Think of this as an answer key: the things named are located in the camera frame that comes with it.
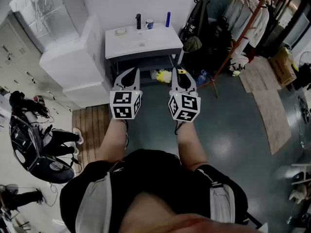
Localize blue water jug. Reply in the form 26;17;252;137
195;69;208;86

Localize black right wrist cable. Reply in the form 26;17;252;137
174;120;183;155

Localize silver foil covered window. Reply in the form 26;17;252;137
9;0;81;53

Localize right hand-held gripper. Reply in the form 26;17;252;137
168;67;201;123

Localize person's black shirt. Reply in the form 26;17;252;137
59;149;248;233

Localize person's chest and chin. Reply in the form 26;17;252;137
118;192;268;233

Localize wooden slatted platform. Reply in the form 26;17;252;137
71;103;111;174

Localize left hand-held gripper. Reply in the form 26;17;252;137
109;67;143;120

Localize black printed bag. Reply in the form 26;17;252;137
179;0;234;72

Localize hanging pale clothes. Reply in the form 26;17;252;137
223;0;270;58

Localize person's right forearm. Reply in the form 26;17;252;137
176;120;209;172

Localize white stepped cabinet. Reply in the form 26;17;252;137
39;15;110;108

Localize beige rug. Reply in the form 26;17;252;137
251;88;292;155
239;56;282;94

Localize gray metal lockers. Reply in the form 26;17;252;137
0;16;73;111

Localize gray shoulder strap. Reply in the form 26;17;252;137
196;168;236;224

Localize person's left forearm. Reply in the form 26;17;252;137
96;117;128;164

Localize green cap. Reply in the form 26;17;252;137
182;35;203;53

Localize gray sink stand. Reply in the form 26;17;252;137
105;48;185;87

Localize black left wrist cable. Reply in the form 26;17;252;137
122;119;129;150

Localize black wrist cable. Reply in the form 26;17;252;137
122;119;129;150
174;120;183;155

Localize white ceramic sink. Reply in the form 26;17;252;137
104;23;184;60

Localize red-brown wooden coat rack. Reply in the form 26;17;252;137
196;0;273;99

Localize cardboard box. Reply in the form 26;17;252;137
269;47;297;87

